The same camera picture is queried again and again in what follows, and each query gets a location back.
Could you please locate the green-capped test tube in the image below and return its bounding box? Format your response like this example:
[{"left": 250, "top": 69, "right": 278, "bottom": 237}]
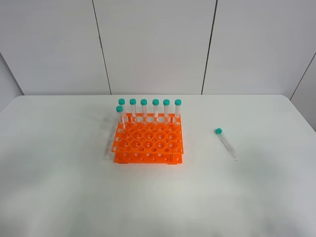
[{"left": 214, "top": 128, "right": 237, "bottom": 160}]

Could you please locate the row tube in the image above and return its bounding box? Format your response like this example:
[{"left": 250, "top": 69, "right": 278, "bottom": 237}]
[
  {"left": 118, "top": 98, "right": 126, "bottom": 117},
  {"left": 175, "top": 99, "right": 182, "bottom": 118},
  {"left": 140, "top": 99, "right": 148, "bottom": 118},
  {"left": 129, "top": 98, "right": 137, "bottom": 122},
  {"left": 153, "top": 99, "right": 159, "bottom": 118},
  {"left": 163, "top": 99, "right": 170, "bottom": 119}
]

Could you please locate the orange test tube rack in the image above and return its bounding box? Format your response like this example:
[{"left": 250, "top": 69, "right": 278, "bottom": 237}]
[{"left": 112, "top": 113, "right": 184, "bottom": 164}]

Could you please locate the front-left racked test tube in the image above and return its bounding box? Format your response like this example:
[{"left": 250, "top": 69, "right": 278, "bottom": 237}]
[{"left": 116, "top": 105, "right": 126, "bottom": 129}]

